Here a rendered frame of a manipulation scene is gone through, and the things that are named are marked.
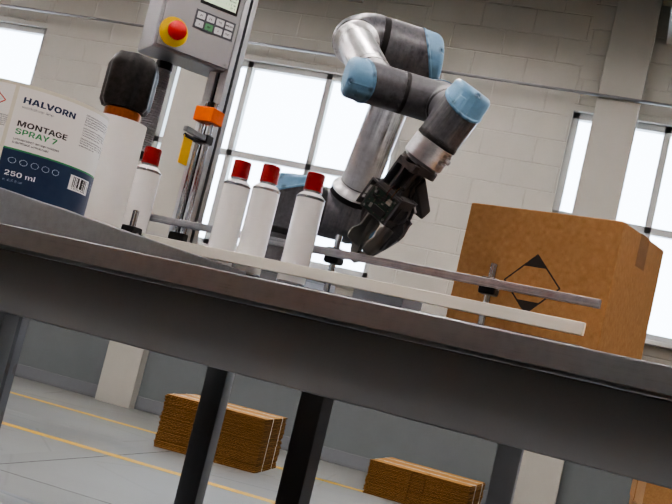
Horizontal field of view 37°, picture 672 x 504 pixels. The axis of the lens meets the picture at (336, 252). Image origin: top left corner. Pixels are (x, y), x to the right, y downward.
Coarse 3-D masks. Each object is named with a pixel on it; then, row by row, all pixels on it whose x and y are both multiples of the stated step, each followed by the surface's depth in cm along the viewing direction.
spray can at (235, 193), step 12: (240, 168) 185; (228, 180) 184; (240, 180) 185; (228, 192) 184; (240, 192) 184; (228, 204) 183; (240, 204) 184; (216, 216) 184; (228, 216) 183; (240, 216) 184; (216, 228) 183; (228, 228) 183; (240, 228) 185; (216, 240) 183; (228, 240) 183; (228, 264) 183
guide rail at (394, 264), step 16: (176, 224) 195; (192, 224) 193; (272, 240) 185; (336, 256) 179; (352, 256) 178; (368, 256) 177; (416, 272) 173; (432, 272) 171; (448, 272) 170; (496, 288) 167; (512, 288) 165; (528, 288) 164; (592, 304) 159
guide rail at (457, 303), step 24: (168, 240) 185; (240, 264) 178; (264, 264) 176; (288, 264) 174; (360, 288) 168; (384, 288) 166; (408, 288) 164; (480, 312) 159; (504, 312) 157; (528, 312) 156
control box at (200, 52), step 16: (160, 0) 202; (176, 0) 202; (192, 0) 203; (160, 16) 201; (176, 16) 202; (192, 16) 203; (224, 16) 207; (240, 16) 208; (144, 32) 206; (160, 32) 200; (192, 32) 203; (144, 48) 204; (160, 48) 201; (176, 48) 202; (192, 48) 204; (208, 48) 205; (224, 48) 207; (176, 64) 210; (192, 64) 207; (208, 64) 206; (224, 64) 207
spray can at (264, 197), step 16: (272, 176) 182; (256, 192) 181; (272, 192) 181; (256, 208) 181; (272, 208) 182; (256, 224) 180; (272, 224) 183; (240, 240) 181; (256, 240) 180; (256, 272) 180
